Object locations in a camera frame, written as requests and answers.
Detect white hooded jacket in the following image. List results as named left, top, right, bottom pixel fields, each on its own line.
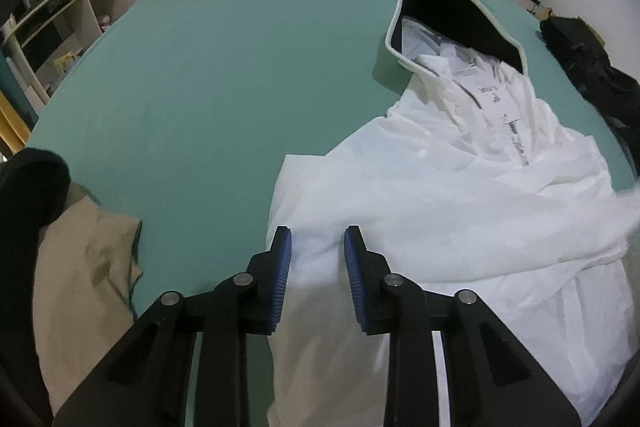
left=265, top=0, right=640, bottom=427

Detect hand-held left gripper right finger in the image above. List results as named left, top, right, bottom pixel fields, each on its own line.
left=343, top=225, right=583, bottom=427

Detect beige clothes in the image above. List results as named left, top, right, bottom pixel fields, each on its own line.
left=32, top=182, right=145, bottom=413

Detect black cloth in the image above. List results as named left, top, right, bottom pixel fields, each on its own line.
left=0, top=148, right=72, bottom=427

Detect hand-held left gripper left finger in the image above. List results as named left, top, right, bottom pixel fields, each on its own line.
left=52, top=225, right=292, bottom=427

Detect pile of black clothes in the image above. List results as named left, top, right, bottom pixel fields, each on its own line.
left=539, top=14, right=640, bottom=158

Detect bed with green sheet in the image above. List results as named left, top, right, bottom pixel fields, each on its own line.
left=22, top=0, right=636, bottom=427

